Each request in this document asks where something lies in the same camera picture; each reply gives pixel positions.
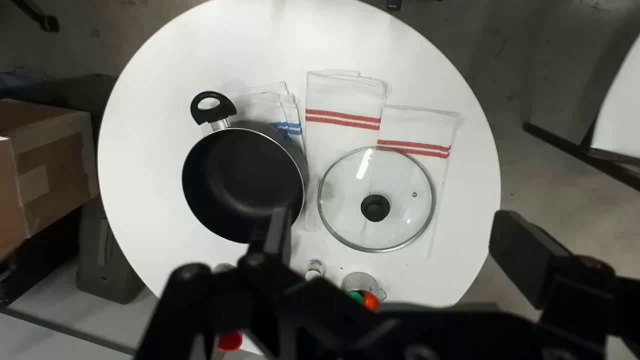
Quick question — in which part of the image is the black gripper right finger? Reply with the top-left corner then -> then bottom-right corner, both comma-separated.
487,208 -> 640,347

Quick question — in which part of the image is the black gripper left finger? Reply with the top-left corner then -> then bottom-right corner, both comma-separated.
136,206 -> 316,360

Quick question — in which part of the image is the glass lid with black knob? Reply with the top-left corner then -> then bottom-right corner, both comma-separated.
316,144 -> 439,254

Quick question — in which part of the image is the red mug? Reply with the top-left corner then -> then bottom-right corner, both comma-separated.
215,328 -> 245,354

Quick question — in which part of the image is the clear measuring cup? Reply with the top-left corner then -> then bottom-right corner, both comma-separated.
303,257 -> 329,282

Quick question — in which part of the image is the red bowl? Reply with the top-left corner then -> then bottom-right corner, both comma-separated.
340,268 -> 390,314

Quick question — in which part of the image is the white towel with red stripes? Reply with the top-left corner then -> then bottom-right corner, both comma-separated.
303,67 -> 390,231
374,102 -> 463,260

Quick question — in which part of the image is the white towel with blue stripes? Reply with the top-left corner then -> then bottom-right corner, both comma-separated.
234,79 -> 307,153

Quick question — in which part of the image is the brown cardboard box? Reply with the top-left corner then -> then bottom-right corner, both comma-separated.
0,95 -> 101,264

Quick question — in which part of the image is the black pot with loop handle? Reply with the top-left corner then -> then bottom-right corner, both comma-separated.
179,89 -> 309,245

